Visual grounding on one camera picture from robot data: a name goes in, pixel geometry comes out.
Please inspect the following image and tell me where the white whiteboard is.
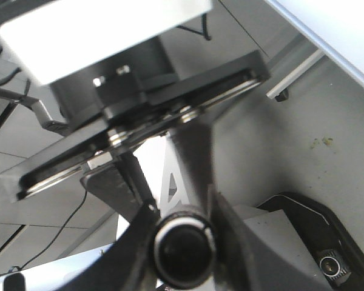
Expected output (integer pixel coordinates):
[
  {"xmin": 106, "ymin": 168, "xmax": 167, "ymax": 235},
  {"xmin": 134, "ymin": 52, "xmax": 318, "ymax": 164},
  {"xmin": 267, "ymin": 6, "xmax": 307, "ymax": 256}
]
[{"xmin": 266, "ymin": 1, "xmax": 364, "ymax": 88}]

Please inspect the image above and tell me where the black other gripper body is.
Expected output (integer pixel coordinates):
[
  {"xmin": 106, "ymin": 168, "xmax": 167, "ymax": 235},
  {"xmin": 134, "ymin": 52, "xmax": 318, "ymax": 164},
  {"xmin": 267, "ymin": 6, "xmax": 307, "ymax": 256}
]
[{"xmin": 0, "ymin": 38, "xmax": 269, "ymax": 201}]

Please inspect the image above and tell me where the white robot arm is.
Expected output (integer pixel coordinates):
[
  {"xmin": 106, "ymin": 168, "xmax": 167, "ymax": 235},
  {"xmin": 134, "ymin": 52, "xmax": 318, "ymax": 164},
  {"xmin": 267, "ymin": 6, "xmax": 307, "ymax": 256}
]
[{"xmin": 0, "ymin": 1, "xmax": 330, "ymax": 290}]

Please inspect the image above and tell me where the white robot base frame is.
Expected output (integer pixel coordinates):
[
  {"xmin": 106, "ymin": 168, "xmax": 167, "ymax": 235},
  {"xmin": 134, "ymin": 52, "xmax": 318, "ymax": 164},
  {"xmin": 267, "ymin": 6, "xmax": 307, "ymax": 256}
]
[{"xmin": 0, "ymin": 142, "xmax": 328, "ymax": 291}]

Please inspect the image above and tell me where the thin black floor cable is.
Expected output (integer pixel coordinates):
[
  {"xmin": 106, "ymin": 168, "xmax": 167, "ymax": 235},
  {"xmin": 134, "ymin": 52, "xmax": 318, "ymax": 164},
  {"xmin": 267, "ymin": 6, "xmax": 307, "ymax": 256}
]
[{"xmin": 0, "ymin": 187, "xmax": 89, "ymax": 279}]

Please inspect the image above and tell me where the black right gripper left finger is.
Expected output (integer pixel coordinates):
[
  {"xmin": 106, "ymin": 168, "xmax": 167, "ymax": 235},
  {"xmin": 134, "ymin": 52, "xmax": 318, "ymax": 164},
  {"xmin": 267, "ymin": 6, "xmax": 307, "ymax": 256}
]
[{"xmin": 58, "ymin": 202, "xmax": 160, "ymax": 290}]

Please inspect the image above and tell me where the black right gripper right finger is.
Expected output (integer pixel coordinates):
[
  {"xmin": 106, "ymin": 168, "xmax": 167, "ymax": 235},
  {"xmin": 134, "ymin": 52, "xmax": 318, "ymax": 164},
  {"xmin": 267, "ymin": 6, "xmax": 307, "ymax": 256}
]
[{"xmin": 207, "ymin": 187, "xmax": 331, "ymax": 290}]

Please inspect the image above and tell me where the black whiteboard marker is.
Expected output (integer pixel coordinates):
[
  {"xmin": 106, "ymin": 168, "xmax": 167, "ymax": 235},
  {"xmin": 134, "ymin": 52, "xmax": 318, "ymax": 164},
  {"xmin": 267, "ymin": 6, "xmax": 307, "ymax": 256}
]
[{"xmin": 150, "ymin": 204, "xmax": 217, "ymax": 290}]

